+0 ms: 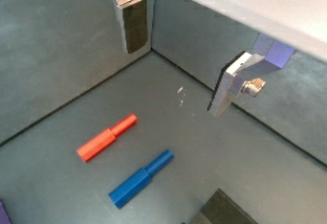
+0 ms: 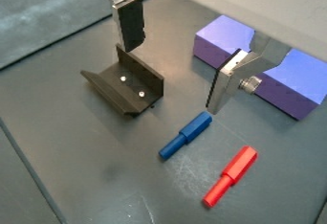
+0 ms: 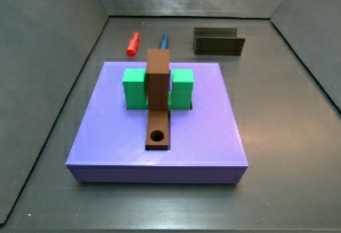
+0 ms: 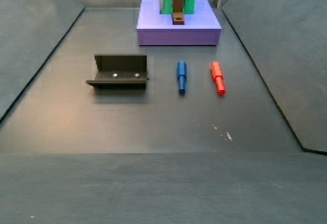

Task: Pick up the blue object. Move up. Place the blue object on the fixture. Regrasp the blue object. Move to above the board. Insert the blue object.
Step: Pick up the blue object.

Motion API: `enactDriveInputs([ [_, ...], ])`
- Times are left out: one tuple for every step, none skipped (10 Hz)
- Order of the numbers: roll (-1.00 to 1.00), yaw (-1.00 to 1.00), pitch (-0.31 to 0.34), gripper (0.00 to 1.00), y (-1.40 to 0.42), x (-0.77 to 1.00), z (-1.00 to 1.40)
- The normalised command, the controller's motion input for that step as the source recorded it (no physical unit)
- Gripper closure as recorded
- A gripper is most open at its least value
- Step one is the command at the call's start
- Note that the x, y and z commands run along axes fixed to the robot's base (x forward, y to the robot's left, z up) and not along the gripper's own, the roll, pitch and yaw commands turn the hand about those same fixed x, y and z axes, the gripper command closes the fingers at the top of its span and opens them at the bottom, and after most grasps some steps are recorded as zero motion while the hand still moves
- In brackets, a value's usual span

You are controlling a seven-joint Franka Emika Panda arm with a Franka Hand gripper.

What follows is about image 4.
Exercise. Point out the right green block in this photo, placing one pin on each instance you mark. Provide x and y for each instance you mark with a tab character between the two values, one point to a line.
189	6

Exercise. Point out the blue peg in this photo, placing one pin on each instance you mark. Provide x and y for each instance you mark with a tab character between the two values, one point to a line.
182	76

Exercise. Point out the purple base block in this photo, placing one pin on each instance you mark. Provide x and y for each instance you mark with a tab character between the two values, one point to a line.
155	29

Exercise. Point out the red peg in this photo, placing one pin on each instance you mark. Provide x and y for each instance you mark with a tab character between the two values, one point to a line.
217	73

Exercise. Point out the green block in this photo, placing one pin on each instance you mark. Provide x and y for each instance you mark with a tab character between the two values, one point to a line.
189	6
167	7

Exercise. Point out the black angle fixture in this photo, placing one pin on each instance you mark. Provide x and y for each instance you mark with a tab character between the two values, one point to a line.
121	71

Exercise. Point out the left green block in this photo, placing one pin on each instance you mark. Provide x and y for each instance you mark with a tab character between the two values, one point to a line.
167	7

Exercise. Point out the brown L-shaped bracket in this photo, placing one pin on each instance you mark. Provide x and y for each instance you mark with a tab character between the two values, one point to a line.
178	15

